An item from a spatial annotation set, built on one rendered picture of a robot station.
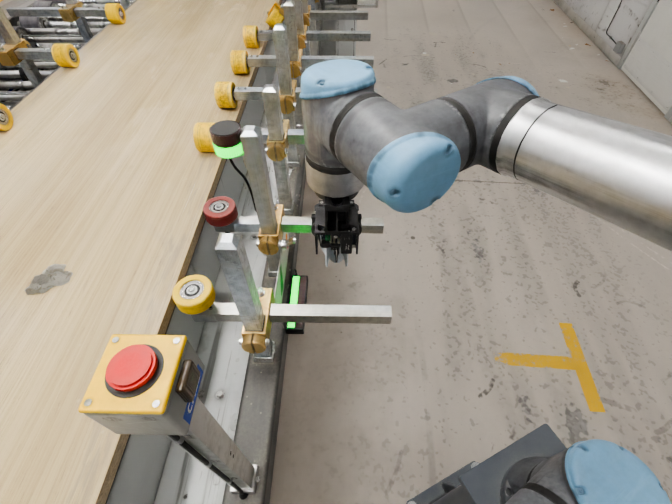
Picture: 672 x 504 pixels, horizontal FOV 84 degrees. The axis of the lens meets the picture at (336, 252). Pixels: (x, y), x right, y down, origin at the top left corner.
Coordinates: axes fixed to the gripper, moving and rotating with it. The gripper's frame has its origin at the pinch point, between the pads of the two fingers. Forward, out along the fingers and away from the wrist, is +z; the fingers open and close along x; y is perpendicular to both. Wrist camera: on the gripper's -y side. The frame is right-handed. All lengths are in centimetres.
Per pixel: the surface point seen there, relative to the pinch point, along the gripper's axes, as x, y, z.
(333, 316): -0.7, 5.9, 13.6
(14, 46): -121, -104, 0
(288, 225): -12.1, -19.4, 11.3
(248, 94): -28, -69, 2
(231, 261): -16.8, 9.8, -10.1
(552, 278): 111, -65, 97
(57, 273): -58, 0, 5
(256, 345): -16.3, 12.5, 13.7
